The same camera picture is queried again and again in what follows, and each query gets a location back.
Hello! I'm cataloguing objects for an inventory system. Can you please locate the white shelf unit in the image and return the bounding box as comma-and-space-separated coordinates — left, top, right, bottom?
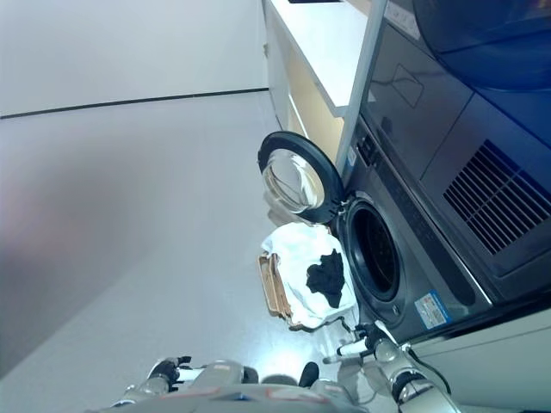
261, 0, 381, 173

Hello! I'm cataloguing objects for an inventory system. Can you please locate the black garment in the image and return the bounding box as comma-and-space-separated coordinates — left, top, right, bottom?
305, 248, 346, 309

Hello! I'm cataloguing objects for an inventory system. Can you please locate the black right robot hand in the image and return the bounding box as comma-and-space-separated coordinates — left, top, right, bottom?
337, 322, 391, 359

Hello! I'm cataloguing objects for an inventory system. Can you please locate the brown wicker laundry basket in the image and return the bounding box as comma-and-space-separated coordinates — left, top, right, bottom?
257, 252, 305, 331

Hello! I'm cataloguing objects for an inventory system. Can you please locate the silver robot torso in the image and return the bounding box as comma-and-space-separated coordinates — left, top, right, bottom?
102, 380, 397, 413

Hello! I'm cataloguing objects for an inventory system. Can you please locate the large energy label sticker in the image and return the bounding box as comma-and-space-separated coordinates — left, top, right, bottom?
413, 292, 451, 331

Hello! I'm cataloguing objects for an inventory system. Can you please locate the dark grey washing machine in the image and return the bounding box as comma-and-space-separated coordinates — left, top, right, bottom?
334, 0, 551, 413

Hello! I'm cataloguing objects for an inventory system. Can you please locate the grey dryer with vent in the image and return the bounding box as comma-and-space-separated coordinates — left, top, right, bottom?
360, 0, 551, 299

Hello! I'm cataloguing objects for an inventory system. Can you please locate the silver right robot leg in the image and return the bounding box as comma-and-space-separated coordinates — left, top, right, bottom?
298, 361, 345, 393

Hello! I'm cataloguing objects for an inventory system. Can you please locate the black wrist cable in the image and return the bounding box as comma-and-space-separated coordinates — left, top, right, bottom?
402, 342, 454, 399

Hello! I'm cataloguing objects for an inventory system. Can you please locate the round glass washer door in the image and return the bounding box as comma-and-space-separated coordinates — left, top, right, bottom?
257, 131, 346, 226

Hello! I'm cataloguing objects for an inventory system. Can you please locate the white cloth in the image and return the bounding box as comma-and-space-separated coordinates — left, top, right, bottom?
260, 222, 358, 330

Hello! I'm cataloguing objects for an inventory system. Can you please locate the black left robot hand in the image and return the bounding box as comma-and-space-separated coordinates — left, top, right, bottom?
148, 355, 198, 384

